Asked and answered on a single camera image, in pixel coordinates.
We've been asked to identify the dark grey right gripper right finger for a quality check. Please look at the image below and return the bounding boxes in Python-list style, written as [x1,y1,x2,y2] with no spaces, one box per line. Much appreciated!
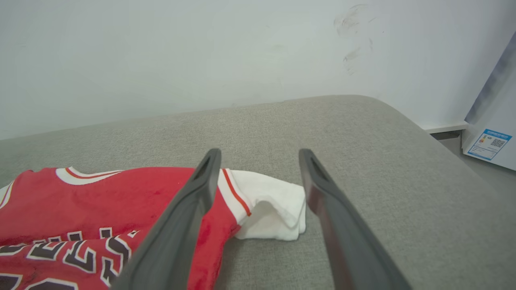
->
[299,149,412,290]

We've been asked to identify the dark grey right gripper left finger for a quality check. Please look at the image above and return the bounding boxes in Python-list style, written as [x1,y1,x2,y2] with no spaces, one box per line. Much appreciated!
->
[110,148,222,290]

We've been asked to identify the red and white jersey shirt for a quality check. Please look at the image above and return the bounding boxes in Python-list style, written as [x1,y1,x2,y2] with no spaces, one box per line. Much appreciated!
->
[0,166,307,290]

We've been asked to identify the grey fabric sofa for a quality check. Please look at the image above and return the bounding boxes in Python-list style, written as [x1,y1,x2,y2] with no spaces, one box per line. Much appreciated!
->
[0,95,516,290]

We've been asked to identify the white baseboard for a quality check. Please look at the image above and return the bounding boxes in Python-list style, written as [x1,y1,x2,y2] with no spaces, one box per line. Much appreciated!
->
[420,123,470,135]

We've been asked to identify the blue and white energy label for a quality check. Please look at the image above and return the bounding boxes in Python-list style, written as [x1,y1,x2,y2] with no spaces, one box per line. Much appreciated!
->
[467,128,513,161]

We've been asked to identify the white appliance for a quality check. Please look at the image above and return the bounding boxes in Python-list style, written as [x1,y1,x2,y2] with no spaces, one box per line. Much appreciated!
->
[462,31,516,172]

